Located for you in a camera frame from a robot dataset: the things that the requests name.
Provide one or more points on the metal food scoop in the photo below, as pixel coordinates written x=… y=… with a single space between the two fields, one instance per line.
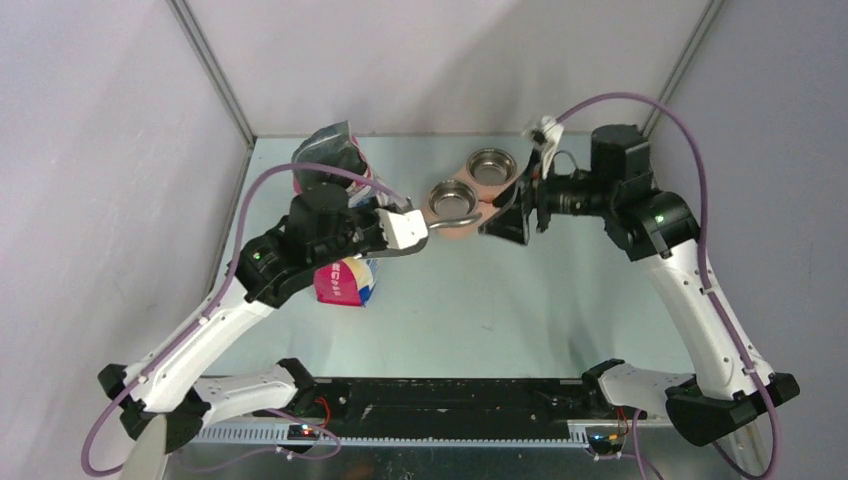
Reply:
x=443 y=224

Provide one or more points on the left circuit board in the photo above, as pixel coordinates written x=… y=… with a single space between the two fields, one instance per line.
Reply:
x=303 y=433

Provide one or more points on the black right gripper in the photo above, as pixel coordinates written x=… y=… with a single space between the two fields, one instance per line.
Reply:
x=512 y=221

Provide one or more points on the right circuit board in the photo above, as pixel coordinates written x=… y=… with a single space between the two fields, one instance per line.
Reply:
x=604 y=446

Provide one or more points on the steel bowl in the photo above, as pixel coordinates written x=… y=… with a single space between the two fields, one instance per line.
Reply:
x=452 y=199
x=491 y=167

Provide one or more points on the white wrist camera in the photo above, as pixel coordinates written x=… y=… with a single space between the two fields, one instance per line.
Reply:
x=404 y=231
x=545 y=134

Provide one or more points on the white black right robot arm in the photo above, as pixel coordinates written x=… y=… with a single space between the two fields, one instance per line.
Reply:
x=731 y=385

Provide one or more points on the circuit board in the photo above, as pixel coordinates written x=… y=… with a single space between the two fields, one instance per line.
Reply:
x=303 y=433
x=604 y=446

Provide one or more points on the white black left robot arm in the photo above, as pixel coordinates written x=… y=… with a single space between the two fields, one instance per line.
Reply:
x=320 y=229

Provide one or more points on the pet food bag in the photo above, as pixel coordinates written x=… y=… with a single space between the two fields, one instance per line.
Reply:
x=351 y=281

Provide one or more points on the steel bowl far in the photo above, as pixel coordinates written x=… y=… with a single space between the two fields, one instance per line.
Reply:
x=491 y=167

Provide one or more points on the steel bowl near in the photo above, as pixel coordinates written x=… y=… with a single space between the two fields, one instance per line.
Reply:
x=452 y=199

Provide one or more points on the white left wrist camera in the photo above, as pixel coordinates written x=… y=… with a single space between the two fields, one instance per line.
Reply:
x=404 y=231

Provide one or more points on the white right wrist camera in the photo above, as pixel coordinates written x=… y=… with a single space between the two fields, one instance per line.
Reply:
x=545 y=134

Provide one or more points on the pink double bowl stand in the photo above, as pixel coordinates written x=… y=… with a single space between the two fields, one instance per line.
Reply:
x=481 y=197

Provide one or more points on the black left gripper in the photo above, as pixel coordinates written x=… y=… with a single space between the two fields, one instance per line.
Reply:
x=380 y=243

